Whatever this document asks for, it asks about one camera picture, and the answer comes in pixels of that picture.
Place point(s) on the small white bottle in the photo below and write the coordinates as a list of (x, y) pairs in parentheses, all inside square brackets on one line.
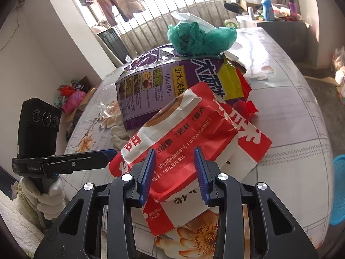
[(251, 13)]

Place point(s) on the green white bag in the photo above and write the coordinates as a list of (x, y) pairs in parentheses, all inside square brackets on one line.
[(230, 23)]

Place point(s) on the black tray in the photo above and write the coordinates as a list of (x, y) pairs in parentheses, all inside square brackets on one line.
[(233, 7)]

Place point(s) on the cardboard box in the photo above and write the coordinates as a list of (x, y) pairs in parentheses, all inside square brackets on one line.
[(250, 4)]

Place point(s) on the white floor plastic bag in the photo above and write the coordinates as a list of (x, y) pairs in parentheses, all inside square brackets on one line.
[(339, 64)]

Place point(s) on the blue detergent bottle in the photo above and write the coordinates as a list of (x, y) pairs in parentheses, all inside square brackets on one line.
[(268, 9)]

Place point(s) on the hanging brown jacket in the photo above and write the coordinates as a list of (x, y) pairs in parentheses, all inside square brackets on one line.
[(103, 2)]

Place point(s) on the green plastic bag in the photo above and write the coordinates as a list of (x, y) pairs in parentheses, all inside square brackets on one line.
[(199, 39)]

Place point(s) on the purple cup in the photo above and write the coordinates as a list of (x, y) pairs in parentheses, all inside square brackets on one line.
[(293, 8)]

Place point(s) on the pink plastic bag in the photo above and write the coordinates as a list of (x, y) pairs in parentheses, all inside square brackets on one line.
[(74, 101)]

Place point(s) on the red foil wrapper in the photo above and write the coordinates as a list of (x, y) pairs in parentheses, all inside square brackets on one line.
[(249, 105)]

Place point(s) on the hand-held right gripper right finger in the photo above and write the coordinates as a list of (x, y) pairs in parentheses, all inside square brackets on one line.
[(201, 176)]

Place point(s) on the red white paper bag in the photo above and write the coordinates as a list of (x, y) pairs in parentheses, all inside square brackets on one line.
[(188, 153)]

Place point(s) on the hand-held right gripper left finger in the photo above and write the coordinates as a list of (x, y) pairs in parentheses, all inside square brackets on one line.
[(147, 176)]

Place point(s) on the person's left hand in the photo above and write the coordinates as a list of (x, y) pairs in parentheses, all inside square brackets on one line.
[(52, 199)]

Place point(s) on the red crumpled bag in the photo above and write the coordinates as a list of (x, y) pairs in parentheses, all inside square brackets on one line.
[(64, 90)]

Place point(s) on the metal balcony railing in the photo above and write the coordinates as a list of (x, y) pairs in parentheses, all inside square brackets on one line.
[(167, 2)]

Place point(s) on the dark grey cabinet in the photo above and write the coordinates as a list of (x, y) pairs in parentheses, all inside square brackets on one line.
[(288, 40)]

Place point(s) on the black crate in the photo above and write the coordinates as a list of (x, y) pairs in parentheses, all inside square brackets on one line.
[(113, 45)]

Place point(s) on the white cloth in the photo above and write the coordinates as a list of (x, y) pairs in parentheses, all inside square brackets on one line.
[(120, 137)]

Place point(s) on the black printed box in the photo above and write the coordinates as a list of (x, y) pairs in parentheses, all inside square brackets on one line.
[(79, 84)]

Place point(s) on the clear plastic bag red print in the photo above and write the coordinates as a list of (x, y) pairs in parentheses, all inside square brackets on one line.
[(105, 108)]

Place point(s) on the white appliance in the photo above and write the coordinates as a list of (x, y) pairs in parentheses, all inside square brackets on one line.
[(248, 21)]

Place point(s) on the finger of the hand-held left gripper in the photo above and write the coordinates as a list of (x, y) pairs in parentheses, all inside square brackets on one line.
[(111, 153)]

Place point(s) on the blue plastic basket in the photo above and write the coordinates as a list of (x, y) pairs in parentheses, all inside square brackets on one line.
[(339, 191)]

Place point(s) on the purple snack bag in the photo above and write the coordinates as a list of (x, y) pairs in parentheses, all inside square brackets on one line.
[(167, 86)]

